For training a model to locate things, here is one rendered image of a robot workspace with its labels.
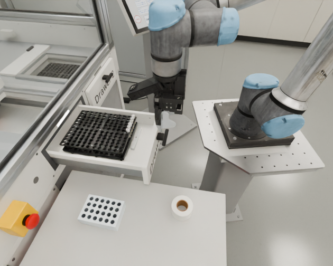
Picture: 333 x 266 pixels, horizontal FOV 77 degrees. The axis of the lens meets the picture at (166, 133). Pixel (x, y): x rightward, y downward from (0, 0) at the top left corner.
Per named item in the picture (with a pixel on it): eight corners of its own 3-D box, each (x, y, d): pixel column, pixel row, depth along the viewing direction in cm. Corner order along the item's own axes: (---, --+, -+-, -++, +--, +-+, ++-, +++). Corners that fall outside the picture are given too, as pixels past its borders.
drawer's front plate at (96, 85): (116, 76, 113) (112, 57, 105) (95, 111, 94) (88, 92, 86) (113, 75, 113) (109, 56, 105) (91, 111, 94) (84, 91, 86)
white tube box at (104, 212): (126, 206, 71) (124, 201, 68) (117, 231, 65) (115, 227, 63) (92, 198, 73) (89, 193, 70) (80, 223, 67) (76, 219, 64)
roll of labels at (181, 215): (189, 199, 73) (190, 193, 70) (194, 219, 68) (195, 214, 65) (169, 201, 72) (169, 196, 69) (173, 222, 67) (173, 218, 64)
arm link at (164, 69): (147, 60, 48) (154, 44, 53) (148, 78, 51) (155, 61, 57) (180, 63, 47) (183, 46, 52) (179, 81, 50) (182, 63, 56)
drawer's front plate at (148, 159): (164, 124, 89) (164, 104, 81) (149, 185, 70) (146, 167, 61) (160, 123, 89) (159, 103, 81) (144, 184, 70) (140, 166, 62)
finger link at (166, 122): (174, 139, 65) (176, 115, 59) (156, 137, 66) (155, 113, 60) (175, 133, 67) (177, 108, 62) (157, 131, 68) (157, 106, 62)
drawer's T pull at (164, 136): (168, 131, 75) (168, 128, 74) (165, 146, 70) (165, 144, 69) (158, 129, 76) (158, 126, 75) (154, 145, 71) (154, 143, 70)
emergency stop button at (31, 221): (43, 217, 59) (36, 211, 56) (35, 231, 56) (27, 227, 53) (33, 215, 59) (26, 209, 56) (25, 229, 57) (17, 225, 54)
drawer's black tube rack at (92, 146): (138, 127, 85) (136, 116, 80) (125, 164, 73) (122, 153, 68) (86, 121, 87) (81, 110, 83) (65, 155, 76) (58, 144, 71)
